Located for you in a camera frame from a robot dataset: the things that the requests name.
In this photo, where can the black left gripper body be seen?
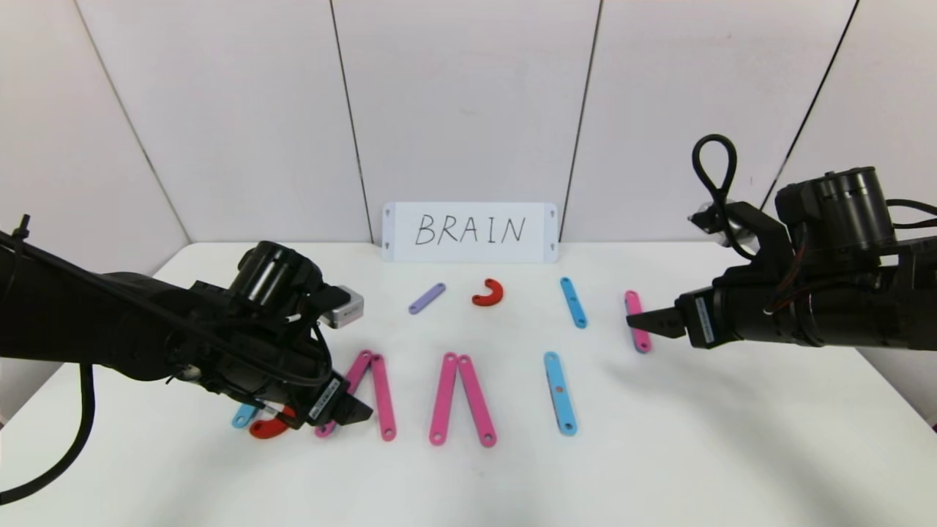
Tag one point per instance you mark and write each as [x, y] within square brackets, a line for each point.
[327, 399]

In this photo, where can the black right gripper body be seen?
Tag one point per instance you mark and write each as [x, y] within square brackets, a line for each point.
[700, 320]

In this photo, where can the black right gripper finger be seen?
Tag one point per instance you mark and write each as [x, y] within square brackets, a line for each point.
[672, 315]
[662, 328]

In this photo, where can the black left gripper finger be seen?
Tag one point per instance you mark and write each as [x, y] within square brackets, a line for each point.
[355, 413]

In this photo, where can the pink bar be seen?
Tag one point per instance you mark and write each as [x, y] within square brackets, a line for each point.
[476, 399]
[443, 399]
[634, 301]
[383, 399]
[359, 369]

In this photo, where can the small red curved piece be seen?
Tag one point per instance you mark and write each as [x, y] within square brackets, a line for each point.
[495, 294]

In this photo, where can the white sign reading BRAIN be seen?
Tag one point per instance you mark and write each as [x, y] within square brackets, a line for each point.
[399, 234]

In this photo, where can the large red curved piece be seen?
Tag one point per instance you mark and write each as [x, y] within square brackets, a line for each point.
[267, 430]

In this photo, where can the light blue long flat bar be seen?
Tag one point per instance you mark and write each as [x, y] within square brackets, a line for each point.
[560, 399]
[241, 419]

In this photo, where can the light blue medium flat bar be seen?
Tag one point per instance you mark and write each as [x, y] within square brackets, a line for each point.
[573, 301]

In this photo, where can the short purple flat bar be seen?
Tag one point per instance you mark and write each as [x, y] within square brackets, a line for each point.
[427, 298]

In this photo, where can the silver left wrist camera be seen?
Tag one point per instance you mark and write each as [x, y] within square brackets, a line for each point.
[344, 307]

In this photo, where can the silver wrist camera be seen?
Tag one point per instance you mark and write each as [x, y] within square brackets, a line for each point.
[704, 218]
[344, 307]

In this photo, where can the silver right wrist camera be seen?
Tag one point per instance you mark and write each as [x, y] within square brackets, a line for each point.
[704, 218]

